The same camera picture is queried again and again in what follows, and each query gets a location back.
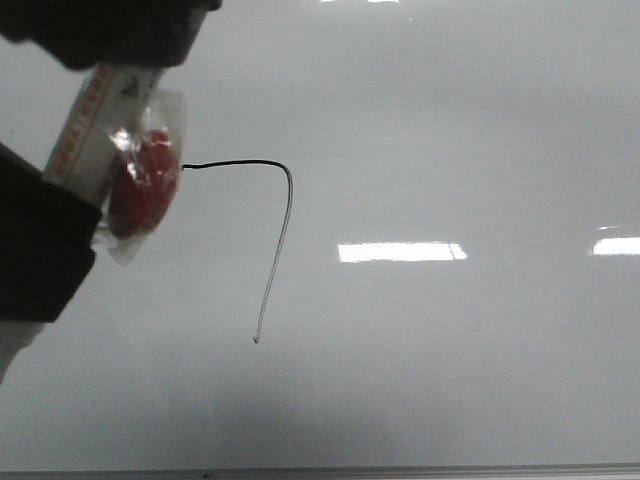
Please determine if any red item in plastic bag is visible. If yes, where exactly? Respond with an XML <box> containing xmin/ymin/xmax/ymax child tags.
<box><xmin>94</xmin><ymin>89</ymin><xmax>186</xmax><ymax>266</ymax></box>

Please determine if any white whiteboard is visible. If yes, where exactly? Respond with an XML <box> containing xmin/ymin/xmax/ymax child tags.
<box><xmin>1</xmin><ymin>1</ymin><xmax>639</xmax><ymax>479</ymax></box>

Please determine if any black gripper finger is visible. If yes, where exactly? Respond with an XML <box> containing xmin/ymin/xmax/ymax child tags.
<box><xmin>1</xmin><ymin>146</ymin><xmax>102</xmax><ymax>323</ymax></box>
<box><xmin>1</xmin><ymin>1</ymin><xmax>222</xmax><ymax>70</ymax></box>

